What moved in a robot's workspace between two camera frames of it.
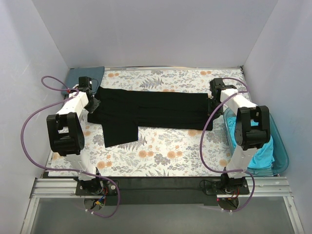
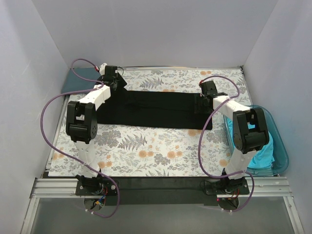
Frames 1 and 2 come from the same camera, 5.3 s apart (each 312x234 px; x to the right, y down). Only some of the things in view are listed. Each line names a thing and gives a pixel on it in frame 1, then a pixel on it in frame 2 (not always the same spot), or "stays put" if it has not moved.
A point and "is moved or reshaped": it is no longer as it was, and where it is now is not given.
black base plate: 120,191 stays put
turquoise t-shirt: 264,157 stays put
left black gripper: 94,104 → 119,83
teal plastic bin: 279,146 stays put
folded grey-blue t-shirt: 95,73 stays put
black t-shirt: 120,112 is moved or reshaped
